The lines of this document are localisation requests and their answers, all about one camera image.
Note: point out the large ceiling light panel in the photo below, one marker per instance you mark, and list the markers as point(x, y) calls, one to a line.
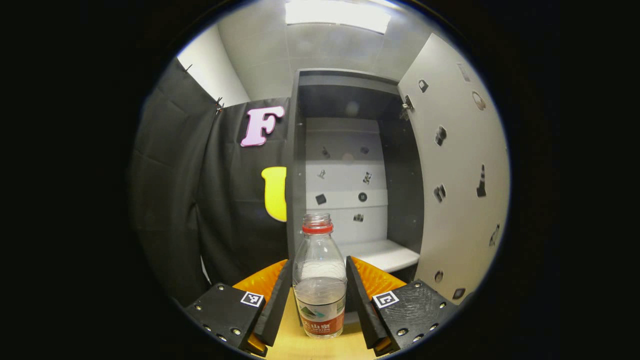
point(337, 15)

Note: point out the clear plastic bottle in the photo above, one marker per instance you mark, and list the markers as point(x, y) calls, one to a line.
point(320, 265)

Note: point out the beige cabinet door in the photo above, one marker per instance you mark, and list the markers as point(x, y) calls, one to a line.
point(460, 150)

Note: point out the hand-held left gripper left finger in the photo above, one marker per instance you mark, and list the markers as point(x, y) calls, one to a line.
point(277, 310)

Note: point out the dark grey cabinet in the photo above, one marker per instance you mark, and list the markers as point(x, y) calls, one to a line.
point(400, 200)

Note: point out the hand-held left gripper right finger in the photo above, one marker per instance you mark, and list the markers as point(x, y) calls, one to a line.
point(361, 307)

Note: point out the white cabinet shelf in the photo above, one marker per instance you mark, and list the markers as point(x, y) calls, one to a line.
point(380, 252)

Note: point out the black backdrop cloth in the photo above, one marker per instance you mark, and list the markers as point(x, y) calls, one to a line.
point(170, 200)

